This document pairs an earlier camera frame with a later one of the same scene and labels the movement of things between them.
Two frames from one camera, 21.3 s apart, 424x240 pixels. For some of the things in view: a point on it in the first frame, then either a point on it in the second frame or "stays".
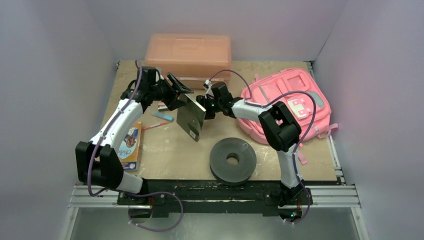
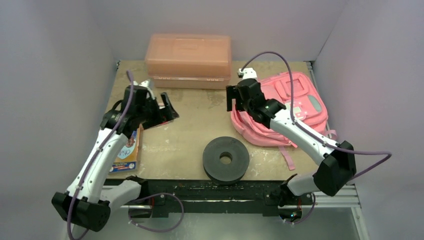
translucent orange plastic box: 192,58 stays
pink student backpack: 302,98 stays
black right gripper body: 205,103 to 234,98
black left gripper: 173,103 to 159,117
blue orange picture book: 129,151 stays
